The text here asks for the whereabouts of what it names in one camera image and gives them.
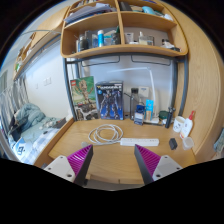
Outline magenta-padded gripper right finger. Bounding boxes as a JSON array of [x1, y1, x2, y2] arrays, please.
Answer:
[[133, 143, 183, 185]]

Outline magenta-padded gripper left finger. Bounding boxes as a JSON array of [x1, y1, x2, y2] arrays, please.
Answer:
[[43, 143, 95, 187]]

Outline black charger block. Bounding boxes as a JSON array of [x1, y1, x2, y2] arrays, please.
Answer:
[[168, 137, 179, 151]]

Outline white power strip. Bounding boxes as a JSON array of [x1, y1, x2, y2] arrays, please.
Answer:
[[119, 137, 160, 148]]

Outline small clear plastic cup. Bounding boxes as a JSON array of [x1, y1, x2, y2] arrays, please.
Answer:
[[181, 136, 195, 151]]

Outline white printed mug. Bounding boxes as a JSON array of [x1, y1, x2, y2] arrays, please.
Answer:
[[172, 115, 186, 134]]

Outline white bottle with red cap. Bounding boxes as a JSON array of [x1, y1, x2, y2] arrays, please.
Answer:
[[179, 110, 196, 140]]

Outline bed with teal bedding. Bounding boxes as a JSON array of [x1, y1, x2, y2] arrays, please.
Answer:
[[6, 102, 68, 166]]

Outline black electric shaver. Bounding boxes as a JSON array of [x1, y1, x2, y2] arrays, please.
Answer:
[[164, 106, 176, 129]]

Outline green round container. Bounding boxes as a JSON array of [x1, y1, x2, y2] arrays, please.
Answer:
[[158, 110, 169, 121]]

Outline dark blue small box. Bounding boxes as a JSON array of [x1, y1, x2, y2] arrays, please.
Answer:
[[133, 104, 146, 126]]

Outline light blue tall box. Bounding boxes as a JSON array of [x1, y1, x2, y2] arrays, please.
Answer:
[[144, 99, 155, 122]]

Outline clear bottle with black cap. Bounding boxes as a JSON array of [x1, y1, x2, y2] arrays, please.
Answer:
[[130, 87, 140, 120]]

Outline green tree figure toy box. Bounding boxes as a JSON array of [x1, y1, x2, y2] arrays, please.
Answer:
[[69, 76, 100, 122]]

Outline white flat box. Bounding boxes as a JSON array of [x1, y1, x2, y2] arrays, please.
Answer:
[[138, 86, 150, 101]]

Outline white desk lamp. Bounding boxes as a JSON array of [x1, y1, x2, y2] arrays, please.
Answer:
[[107, 66, 161, 125]]

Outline blue robot model kit box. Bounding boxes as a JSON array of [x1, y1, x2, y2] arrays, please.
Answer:
[[95, 80, 125, 121]]

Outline wooden shelf unit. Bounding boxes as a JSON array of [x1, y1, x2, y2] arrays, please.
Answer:
[[60, 0, 189, 60]]

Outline white coiled power cable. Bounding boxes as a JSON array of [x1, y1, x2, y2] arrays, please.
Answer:
[[81, 123, 125, 148]]

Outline grey metal desk frame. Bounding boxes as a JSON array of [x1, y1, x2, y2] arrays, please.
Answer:
[[62, 53, 189, 121]]

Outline long wooden wall shelf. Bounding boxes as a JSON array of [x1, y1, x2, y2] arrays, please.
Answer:
[[13, 6, 69, 81]]

